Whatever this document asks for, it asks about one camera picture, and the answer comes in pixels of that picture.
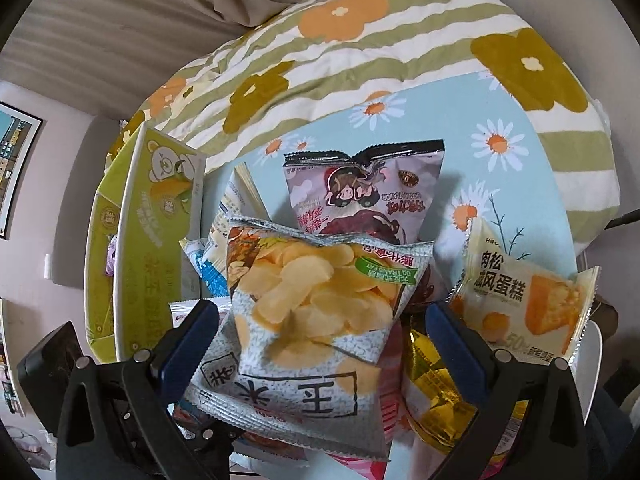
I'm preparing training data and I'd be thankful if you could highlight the light blue daisy cloth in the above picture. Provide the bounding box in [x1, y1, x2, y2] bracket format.
[200, 72, 581, 311]

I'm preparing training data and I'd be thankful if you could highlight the grey potato chips packet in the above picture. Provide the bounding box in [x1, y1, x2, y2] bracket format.
[182, 212, 436, 463]

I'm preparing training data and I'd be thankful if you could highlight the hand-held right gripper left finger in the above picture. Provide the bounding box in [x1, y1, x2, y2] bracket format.
[55, 299, 236, 480]

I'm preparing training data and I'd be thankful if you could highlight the wall poster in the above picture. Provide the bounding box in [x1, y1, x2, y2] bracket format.
[0, 102, 45, 241]

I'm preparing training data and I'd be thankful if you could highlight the blue white yellow snack packet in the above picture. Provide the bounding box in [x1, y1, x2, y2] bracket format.
[179, 167, 261, 301]

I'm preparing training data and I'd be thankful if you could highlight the green striped floral quilt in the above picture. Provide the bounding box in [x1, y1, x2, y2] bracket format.
[107, 0, 618, 256]

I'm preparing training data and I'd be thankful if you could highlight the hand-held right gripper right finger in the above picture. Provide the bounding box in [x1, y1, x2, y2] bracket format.
[420, 302, 588, 480]

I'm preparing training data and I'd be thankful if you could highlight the cream cake packet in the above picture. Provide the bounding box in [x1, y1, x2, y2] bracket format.
[446, 216, 601, 361]

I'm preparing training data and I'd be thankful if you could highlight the purple cartoon girl snack packet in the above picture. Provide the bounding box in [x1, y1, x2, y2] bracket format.
[282, 139, 447, 311]

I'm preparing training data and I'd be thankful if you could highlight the green cardboard box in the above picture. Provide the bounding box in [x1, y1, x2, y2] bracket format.
[82, 122, 208, 366]

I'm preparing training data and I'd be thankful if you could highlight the red and white snack packet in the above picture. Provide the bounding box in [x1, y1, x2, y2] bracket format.
[169, 297, 223, 333]

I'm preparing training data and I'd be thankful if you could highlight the golden yellow snack packet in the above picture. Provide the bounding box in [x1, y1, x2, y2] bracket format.
[400, 317, 531, 461]

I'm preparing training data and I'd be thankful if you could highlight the beige curtain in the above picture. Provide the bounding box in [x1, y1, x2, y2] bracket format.
[15, 0, 461, 86]

